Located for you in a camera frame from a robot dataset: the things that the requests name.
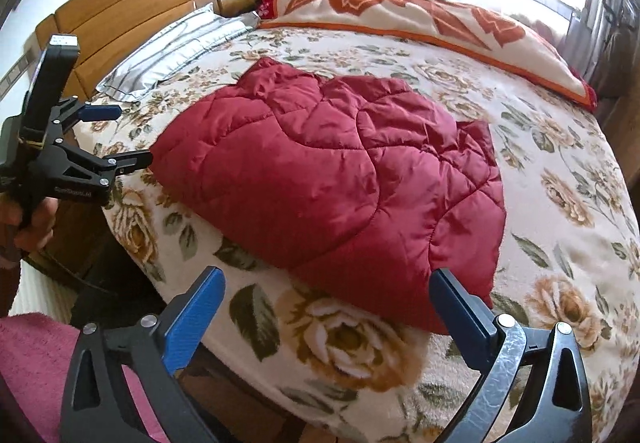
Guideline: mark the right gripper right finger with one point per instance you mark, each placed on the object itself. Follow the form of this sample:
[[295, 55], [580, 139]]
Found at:
[[555, 403]]

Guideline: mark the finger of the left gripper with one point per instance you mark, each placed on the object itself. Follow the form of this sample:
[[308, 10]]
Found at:
[[127, 162], [73, 111]]

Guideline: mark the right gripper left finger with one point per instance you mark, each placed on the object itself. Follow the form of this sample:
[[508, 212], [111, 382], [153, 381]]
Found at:
[[97, 404]]

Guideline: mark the red quilted jacket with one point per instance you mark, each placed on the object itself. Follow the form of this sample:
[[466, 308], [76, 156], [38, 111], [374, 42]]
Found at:
[[356, 185]]

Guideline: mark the person left hand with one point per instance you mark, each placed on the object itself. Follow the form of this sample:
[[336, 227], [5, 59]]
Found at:
[[29, 237]]

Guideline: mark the pink trousers leg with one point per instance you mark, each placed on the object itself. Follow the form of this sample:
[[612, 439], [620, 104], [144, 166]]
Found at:
[[35, 357]]

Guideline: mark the grey striped pillow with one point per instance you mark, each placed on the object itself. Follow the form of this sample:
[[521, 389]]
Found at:
[[171, 49]]

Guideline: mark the floral cream bed blanket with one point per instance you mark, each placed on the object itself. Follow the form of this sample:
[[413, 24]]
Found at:
[[570, 252]]

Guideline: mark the orange floral folded blanket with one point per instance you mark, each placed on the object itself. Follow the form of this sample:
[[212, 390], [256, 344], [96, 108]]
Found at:
[[487, 36]]

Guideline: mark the grey curtain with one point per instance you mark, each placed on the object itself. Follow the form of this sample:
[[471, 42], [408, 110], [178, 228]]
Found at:
[[601, 45]]

